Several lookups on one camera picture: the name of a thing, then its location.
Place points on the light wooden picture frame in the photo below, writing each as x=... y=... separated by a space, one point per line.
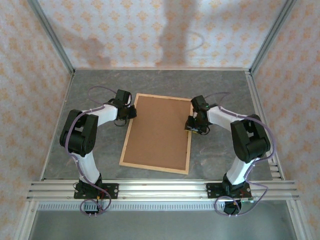
x=153 y=168

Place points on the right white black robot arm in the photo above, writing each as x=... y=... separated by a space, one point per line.
x=250 y=142

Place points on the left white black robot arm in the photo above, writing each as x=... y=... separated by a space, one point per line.
x=80 y=140

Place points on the thin aluminium back bar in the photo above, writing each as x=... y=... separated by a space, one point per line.
x=162 y=68

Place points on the thin aluminium side strip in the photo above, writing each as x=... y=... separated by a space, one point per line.
x=64 y=102

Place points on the black connector box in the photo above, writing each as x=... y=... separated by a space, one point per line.
x=231 y=208
x=91 y=209

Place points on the grey metal sheet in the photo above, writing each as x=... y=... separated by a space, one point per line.
x=160 y=225

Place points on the aluminium lower leg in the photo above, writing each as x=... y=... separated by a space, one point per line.
x=297 y=220
x=23 y=220

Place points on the wide aluminium side rail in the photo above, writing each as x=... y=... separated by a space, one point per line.
x=254 y=87

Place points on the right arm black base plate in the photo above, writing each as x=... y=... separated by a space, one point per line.
x=212 y=191

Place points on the aluminium slotted mounting rail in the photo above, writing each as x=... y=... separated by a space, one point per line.
x=162 y=190

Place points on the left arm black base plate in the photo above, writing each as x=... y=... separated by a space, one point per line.
x=112 y=191

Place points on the aluminium corner post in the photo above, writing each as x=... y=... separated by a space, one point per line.
x=271 y=37
x=53 y=37

